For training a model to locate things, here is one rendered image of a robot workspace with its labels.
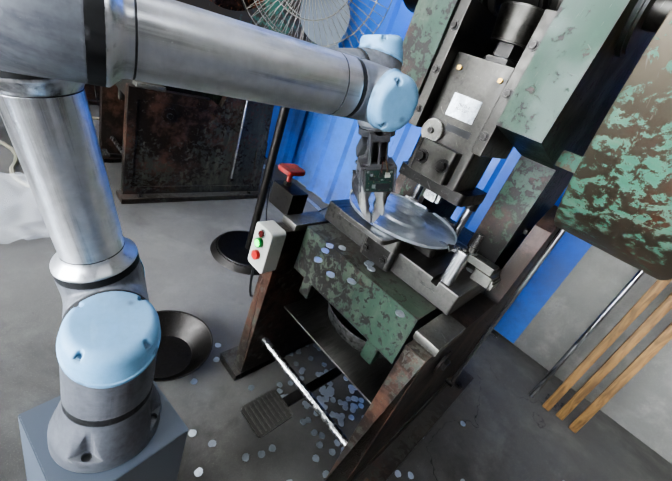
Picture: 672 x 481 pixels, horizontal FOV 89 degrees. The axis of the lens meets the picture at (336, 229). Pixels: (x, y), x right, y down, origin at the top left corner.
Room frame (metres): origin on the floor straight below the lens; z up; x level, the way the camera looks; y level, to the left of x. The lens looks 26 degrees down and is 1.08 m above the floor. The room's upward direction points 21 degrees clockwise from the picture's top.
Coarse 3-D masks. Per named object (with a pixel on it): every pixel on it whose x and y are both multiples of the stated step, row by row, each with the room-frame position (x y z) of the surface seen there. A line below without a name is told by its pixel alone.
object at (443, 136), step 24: (456, 72) 0.89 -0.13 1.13; (480, 72) 0.86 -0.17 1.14; (504, 72) 0.83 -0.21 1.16; (456, 96) 0.87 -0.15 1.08; (480, 96) 0.84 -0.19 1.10; (432, 120) 0.88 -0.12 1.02; (456, 120) 0.86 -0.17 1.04; (480, 120) 0.83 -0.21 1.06; (432, 144) 0.84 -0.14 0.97; (456, 144) 0.84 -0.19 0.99; (432, 168) 0.82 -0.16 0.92; (456, 168) 0.82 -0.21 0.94; (480, 168) 0.88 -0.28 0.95
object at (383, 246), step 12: (348, 216) 0.70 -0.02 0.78; (360, 216) 0.72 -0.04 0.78; (360, 228) 0.68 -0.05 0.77; (372, 228) 0.68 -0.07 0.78; (372, 240) 0.79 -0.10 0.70; (384, 240) 0.65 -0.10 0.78; (396, 240) 0.68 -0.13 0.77; (372, 252) 0.78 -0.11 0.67; (384, 252) 0.76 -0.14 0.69; (396, 252) 0.76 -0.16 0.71; (384, 264) 0.75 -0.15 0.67
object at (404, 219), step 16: (352, 192) 0.84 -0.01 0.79; (400, 208) 0.85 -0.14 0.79; (416, 208) 0.92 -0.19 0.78; (384, 224) 0.72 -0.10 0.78; (400, 224) 0.76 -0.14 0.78; (416, 224) 0.78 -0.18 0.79; (432, 224) 0.84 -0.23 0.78; (448, 224) 0.88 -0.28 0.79; (416, 240) 0.70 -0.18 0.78; (432, 240) 0.74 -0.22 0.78; (448, 240) 0.78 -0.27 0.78
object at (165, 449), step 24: (48, 408) 0.30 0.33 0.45; (168, 408) 0.37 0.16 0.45; (24, 432) 0.26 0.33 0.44; (168, 432) 0.33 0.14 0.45; (24, 456) 0.27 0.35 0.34; (48, 456) 0.24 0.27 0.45; (144, 456) 0.29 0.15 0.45; (168, 456) 0.32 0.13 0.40; (48, 480) 0.22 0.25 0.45; (72, 480) 0.23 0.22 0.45; (96, 480) 0.24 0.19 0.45; (120, 480) 0.25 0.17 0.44; (144, 480) 0.29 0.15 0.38; (168, 480) 0.33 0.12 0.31
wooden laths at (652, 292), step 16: (640, 272) 1.35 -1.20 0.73; (624, 288) 1.34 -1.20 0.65; (656, 288) 1.30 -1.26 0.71; (640, 304) 1.29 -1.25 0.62; (624, 320) 1.29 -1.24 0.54; (656, 320) 1.26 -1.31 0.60; (608, 336) 1.28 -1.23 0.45; (640, 336) 1.25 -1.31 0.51; (592, 352) 1.27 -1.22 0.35; (624, 352) 1.24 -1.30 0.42; (656, 352) 1.20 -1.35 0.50; (576, 368) 1.27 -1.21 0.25; (608, 368) 1.24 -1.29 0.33; (640, 368) 1.19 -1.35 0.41; (544, 384) 1.28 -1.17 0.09; (592, 384) 1.23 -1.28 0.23; (624, 384) 1.18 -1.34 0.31; (576, 400) 1.22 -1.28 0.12; (608, 400) 1.17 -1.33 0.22; (560, 416) 1.21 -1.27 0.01; (592, 416) 1.16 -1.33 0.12; (576, 432) 1.15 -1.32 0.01
